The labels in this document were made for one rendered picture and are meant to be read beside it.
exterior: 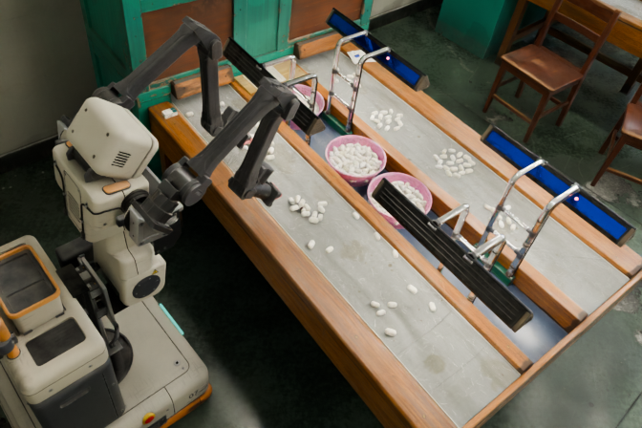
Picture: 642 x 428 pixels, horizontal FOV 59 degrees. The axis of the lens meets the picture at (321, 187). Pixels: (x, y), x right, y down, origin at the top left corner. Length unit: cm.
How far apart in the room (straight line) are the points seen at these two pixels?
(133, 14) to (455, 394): 180
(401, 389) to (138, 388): 103
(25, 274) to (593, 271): 199
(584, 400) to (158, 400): 189
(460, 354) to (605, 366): 131
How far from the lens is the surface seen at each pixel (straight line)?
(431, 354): 196
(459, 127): 276
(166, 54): 189
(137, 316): 251
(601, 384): 311
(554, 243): 245
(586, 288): 236
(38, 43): 328
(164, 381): 235
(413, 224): 181
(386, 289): 205
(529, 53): 419
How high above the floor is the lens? 239
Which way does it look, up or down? 45 degrees down
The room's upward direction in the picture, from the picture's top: 9 degrees clockwise
